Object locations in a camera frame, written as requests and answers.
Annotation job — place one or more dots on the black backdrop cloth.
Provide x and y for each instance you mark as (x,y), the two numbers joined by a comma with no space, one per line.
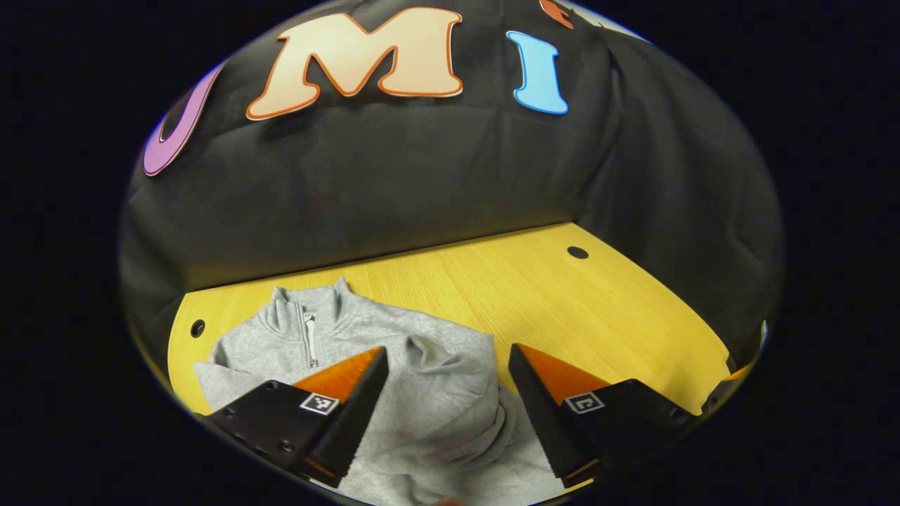
(422,176)

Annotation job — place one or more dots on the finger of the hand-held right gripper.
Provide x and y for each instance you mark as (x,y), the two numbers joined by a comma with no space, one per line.
(728,390)

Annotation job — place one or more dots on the grey zip sweatshirt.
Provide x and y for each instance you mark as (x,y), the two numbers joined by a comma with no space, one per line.
(436,407)

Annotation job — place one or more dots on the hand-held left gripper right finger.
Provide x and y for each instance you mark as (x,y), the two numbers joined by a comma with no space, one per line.
(541,422)

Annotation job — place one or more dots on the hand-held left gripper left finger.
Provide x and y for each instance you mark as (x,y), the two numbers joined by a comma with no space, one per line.
(351,429)

